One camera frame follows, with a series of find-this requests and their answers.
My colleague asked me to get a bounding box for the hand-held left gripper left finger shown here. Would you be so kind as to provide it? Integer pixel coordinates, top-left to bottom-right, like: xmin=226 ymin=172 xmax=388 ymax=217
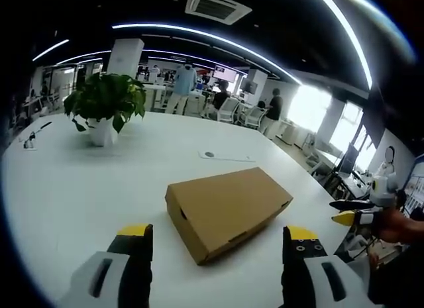
xmin=58 ymin=223 xmax=154 ymax=308

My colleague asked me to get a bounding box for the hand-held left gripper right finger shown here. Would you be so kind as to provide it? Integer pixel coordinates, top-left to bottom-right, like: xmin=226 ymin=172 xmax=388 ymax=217
xmin=281 ymin=225 xmax=370 ymax=308

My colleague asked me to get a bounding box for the brown cardboard shoe box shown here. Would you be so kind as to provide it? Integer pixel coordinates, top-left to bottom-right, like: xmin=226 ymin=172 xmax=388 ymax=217
xmin=164 ymin=166 xmax=295 ymax=266

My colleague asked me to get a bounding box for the dark desk monitor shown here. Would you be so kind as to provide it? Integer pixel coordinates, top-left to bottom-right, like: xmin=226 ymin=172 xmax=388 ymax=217
xmin=339 ymin=142 xmax=359 ymax=175

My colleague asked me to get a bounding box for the white office chair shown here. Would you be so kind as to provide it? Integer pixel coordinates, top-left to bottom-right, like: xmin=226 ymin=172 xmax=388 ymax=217
xmin=218 ymin=97 xmax=241 ymax=124
xmin=244 ymin=105 xmax=266 ymax=128

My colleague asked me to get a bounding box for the long ceiling light strip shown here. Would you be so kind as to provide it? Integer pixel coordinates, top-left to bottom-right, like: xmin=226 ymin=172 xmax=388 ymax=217
xmin=312 ymin=0 xmax=374 ymax=91
xmin=111 ymin=23 xmax=303 ymax=86

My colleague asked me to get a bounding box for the green potted plant white pot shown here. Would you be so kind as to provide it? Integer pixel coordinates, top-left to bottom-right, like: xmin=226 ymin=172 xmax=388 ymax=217
xmin=63 ymin=72 xmax=148 ymax=147

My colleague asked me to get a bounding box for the white square pillar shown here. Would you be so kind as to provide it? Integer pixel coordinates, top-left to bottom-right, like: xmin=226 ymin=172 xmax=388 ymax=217
xmin=106 ymin=38 xmax=145 ymax=81

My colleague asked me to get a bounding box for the short ceiling light strip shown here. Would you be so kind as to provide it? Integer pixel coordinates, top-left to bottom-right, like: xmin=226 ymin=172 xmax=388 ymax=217
xmin=31 ymin=39 xmax=71 ymax=62

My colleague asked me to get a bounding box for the ceiling air conditioner vent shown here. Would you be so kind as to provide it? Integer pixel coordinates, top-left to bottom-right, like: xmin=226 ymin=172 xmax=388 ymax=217
xmin=184 ymin=0 xmax=253 ymax=26

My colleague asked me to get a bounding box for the wall screen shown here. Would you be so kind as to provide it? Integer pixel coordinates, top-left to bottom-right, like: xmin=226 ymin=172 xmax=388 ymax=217
xmin=213 ymin=65 xmax=238 ymax=82

